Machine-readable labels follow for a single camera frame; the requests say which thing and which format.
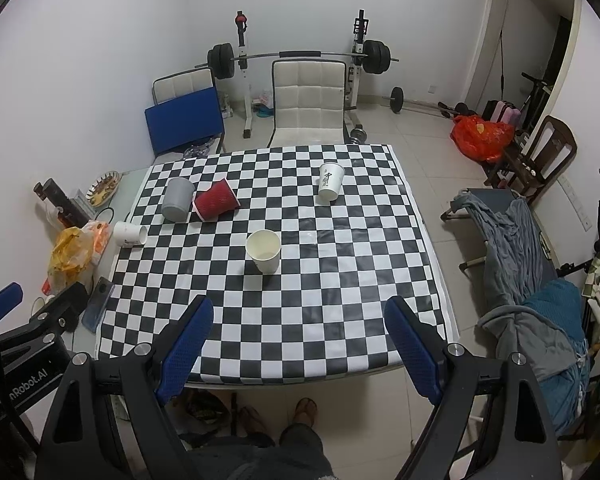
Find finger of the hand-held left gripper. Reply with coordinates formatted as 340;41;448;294
0;281;89;347
0;282;24;322

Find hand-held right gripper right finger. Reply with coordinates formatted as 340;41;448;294
384;296;566;480

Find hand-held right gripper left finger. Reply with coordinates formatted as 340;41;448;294
34;295;216;480

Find plain white cup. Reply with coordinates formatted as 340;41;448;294
113;221;149;248

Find cream paper cup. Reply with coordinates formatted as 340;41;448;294
245;229;282;275

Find grey cup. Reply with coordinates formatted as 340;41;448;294
161;177;196;222

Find red plastic cup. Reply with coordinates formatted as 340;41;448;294
193;177;242;221

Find white printed paper cup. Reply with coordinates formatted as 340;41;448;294
317;162;345;204

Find dark blue smartphone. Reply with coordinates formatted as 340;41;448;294
81;276;115;331

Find yellow plastic bag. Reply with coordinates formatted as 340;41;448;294
44;226;98;295

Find dark slipper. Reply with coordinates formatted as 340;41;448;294
182;390;231;426

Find clear orange plastic bag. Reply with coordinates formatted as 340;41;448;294
81;220;113;266

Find person's left foot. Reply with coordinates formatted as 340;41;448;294
240;405;270;436

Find person's foot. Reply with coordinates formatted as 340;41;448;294
240;405;270;436
294;397;319;428

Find black desk device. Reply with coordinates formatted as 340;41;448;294
34;180;92;228

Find person's right foot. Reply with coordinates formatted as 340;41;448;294
294;397;319;428

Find round dish with snacks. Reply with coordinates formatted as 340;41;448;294
87;170;122;208

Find black white checkered tablecloth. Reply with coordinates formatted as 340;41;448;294
94;143;460;386

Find grey cloth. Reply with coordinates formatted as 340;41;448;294
452;192;588;383

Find person's dark trousers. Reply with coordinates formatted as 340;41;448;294
180;422;341;480

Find blue blanket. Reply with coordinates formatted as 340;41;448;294
522;280;592;436

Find folding cot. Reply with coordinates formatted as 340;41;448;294
440;187;590;441

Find blue board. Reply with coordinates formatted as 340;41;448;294
145;86;222;157

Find red plastic bag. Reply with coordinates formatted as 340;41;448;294
450;114;516;163

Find short barbell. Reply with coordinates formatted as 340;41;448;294
390;87;456;114

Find white padded chair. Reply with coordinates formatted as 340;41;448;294
266;59;347;149
151;67;227;157

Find dark wooden chair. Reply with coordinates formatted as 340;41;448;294
482;115;578;206

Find pink suitcase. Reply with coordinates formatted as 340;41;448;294
482;100;521;126

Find white barbell rack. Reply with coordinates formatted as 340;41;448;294
232;9;373;139

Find black scooter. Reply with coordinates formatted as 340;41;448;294
519;72;552;132

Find long barbell with black plates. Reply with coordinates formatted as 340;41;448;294
207;40;401;81

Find black hanging strap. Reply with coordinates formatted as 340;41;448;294
497;29;507;92

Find white door frame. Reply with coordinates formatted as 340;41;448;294
462;0;593;118

